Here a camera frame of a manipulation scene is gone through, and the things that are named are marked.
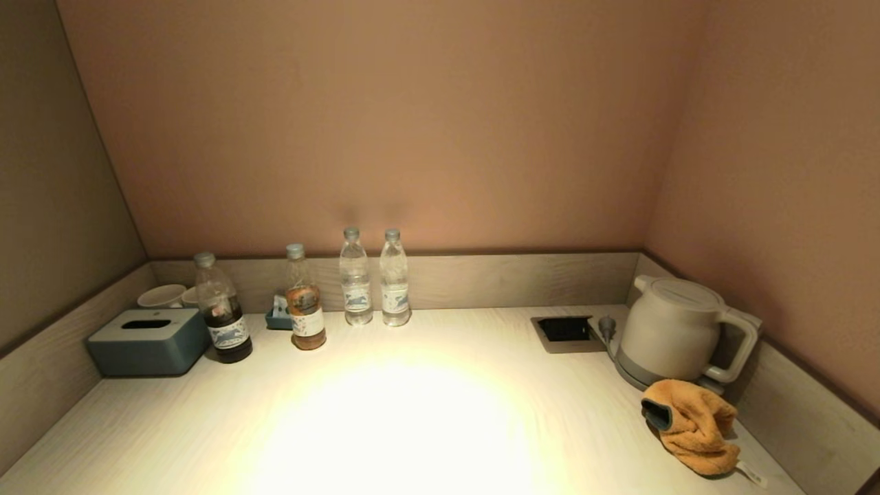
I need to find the orange microfibre cloth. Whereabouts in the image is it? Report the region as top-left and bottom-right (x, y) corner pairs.
(640, 378), (769, 489)

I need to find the clear water bottle blue label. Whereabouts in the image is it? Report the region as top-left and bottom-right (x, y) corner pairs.
(339, 228), (374, 327)
(379, 229), (412, 327)

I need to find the recessed black power socket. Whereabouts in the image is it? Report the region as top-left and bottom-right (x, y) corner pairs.
(530, 316), (607, 354)

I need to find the plastic bottle amber liquid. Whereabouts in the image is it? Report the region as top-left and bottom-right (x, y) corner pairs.
(285, 243), (327, 351)

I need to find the plastic bottle dark liquid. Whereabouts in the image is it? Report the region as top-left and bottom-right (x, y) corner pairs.
(193, 252), (254, 364)

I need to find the grey kettle base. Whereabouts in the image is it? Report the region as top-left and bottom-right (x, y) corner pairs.
(612, 354), (726, 398)

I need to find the white electric kettle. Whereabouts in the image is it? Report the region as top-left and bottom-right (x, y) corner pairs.
(617, 275), (758, 387)

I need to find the blue-grey tissue box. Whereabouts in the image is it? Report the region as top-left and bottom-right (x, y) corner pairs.
(86, 308), (212, 377)

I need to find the grey plug with cable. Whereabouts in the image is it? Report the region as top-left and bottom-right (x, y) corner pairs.
(597, 316), (622, 362)

